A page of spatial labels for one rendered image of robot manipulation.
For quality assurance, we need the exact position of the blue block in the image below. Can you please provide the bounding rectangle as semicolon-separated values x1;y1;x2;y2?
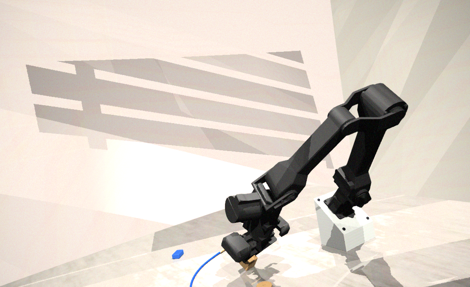
172;250;184;259

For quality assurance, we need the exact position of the tan wooden spool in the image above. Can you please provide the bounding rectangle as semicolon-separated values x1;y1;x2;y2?
257;281;273;287

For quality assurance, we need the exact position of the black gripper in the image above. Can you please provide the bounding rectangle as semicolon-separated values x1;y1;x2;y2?
221;215;290;263

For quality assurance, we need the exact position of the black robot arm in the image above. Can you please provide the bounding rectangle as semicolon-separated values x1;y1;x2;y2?
225;83;408;229

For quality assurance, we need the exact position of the brown wooden block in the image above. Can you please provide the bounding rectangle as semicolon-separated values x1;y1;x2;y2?
239;255;258;271

